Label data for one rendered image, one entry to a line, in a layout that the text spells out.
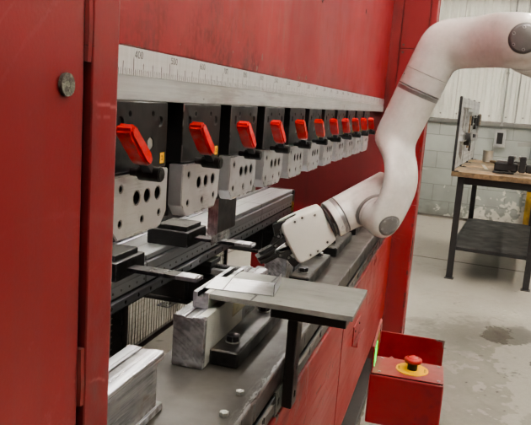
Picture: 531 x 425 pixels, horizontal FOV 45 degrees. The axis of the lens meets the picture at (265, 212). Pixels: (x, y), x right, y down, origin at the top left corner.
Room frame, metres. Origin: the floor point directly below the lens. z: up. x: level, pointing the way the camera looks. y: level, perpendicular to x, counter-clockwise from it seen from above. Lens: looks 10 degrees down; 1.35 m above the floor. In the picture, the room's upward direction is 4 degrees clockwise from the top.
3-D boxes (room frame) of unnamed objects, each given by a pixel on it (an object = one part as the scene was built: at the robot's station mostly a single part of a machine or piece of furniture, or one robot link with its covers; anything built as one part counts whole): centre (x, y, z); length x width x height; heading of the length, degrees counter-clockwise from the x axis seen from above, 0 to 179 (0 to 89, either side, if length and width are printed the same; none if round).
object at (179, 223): (1.59, 0.15, 1.01); 0.26 x 0.12 x 0.05; 74
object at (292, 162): (1.58, -0.02, 1.26); 0.15 x 0.09 x 0.17; 164
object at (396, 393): (1.43, -0.36, 0.75); 0.20 x 0.16 x 0.18; 166
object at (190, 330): (1.27, 0.07, 0.92); 0.39 x 0.06 x 0.10; 164
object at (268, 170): (1.39, 0.03, 1.26); 0.15 x 0.09 x 0.17; 164
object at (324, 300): (1.18, -0.06, 1.00); 0.26 x 0.18 x 0.01; 74
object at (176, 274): (1.26, 0.24, 1.01); 0.26 x 0.12 x 0.05; 74
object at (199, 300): (1.23, 0.08, 0.99); 0.20 x 0.03 x 0.03; 164
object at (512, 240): (5.93, -2.16, 0.75); 1.80 x 0.75 x 1.50; 158
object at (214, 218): (1.22, 0.08, 1.13); 0.10 x 0.02 x 0.10; 164
